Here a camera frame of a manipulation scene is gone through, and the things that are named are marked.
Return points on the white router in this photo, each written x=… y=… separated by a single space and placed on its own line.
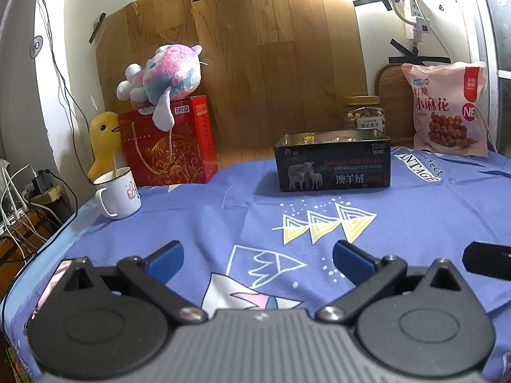
x=12 y=199

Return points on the yellow duck plush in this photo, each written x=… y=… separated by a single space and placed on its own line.
x=102 y=139

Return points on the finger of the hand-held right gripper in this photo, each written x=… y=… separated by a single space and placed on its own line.
x=487 y=261

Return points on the pink snack bag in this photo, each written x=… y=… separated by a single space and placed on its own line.
x=443 y=107

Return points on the white enamel mug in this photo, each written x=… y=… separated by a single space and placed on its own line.
x=119 y=195

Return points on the red gift box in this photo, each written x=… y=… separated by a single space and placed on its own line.
x=179 y=147

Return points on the blue printed tablecloth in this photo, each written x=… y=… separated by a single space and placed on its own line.
x=199 y=215

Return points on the patterned glass sliding door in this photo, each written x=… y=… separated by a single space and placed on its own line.
x=499 y=28

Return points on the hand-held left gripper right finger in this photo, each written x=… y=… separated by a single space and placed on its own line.
x=353 y=261

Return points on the black tin box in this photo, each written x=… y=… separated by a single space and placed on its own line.
x=339 y=167

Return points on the brown wooden cutting board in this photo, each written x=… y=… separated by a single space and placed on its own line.
x=393 y=99

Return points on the wooden wall board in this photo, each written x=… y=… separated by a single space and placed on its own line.
x=259 y=68

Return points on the white power strip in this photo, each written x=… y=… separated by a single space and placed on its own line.
x=417 y=16

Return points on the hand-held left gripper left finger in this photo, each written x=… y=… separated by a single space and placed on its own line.
x=165 y=261

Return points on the clear nut jar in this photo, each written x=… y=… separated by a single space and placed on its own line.
x=363 y=115

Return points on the wooden stir stick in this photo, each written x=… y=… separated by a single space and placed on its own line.
x=114 y=165

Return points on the black power adapter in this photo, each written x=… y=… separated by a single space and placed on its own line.
x=43 y=181

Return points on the pastel plush toy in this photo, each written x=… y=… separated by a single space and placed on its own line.
x=171 y=72

